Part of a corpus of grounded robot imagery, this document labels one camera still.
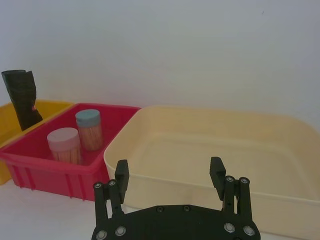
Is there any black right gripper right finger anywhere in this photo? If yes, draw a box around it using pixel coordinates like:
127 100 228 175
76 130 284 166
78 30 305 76
209 156 253 222

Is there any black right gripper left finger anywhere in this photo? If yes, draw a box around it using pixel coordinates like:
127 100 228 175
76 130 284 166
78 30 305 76
92 159 130 230

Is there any cream plastic bin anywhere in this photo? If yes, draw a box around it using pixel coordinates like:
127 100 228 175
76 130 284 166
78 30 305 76
102 104 320 240

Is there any toothpick jar with blue lid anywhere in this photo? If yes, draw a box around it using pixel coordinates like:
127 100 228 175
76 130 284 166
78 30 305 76
75 109 104 152

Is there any toothpick jar with pink lid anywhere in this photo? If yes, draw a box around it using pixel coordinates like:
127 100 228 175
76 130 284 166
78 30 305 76
46 127 83 166

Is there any red plastic bin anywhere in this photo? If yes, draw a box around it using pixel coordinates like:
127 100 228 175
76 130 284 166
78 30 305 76
0 102 141 203

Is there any yellow plastic bin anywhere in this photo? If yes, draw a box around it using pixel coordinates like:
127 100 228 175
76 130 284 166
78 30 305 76
0 99 75 186

